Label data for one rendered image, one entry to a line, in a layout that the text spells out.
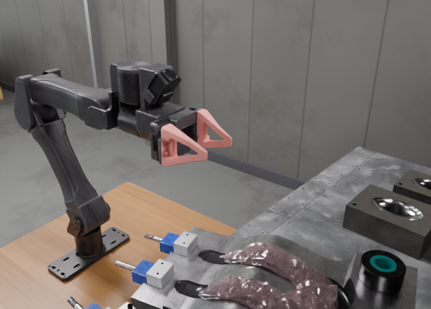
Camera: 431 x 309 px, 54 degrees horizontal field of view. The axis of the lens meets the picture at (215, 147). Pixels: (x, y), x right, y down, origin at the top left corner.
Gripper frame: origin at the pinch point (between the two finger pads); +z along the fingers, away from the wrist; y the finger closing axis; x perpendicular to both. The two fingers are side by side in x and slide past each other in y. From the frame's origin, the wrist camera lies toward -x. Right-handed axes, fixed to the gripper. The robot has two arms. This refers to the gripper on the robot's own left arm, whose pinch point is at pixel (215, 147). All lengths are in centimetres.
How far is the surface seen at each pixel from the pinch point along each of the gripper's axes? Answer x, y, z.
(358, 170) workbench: 39, 82, -1
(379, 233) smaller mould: 36, 47, 17
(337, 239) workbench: 39, 42, 9
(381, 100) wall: 47, 183, -24
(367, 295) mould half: 27.8, 15.1, 23.8
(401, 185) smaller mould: 33, 69, 16
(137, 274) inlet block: 33.3, -3.3, -16.8
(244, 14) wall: 12, 183, -117
